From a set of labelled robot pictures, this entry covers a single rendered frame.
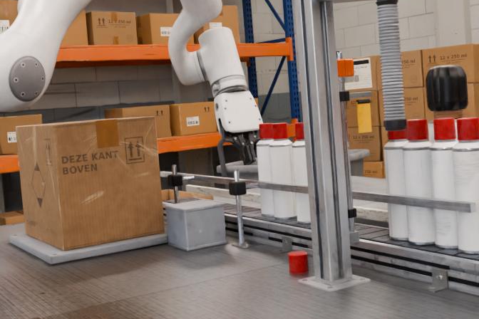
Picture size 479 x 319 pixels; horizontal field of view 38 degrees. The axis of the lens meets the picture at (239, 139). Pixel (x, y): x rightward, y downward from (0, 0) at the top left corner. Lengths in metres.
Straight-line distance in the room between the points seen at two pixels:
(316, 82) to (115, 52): 4.05
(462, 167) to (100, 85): 5.05
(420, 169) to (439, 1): 5.38
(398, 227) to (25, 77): 0.66
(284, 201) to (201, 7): 0.46
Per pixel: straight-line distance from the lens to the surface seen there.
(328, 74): 1.15
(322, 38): 1.15
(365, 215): 1.37
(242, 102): 1.64
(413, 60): 4.85
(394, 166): 1.22
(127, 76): 6.12
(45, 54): 1.18
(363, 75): 5.08
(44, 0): 1.24
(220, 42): 1.68
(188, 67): 1.67
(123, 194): 1.59
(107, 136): 1.57
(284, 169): 1.49
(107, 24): 5.23
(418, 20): 6.71
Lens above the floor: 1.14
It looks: 3 degrees down
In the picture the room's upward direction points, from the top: 4 degrees counter-clockwise
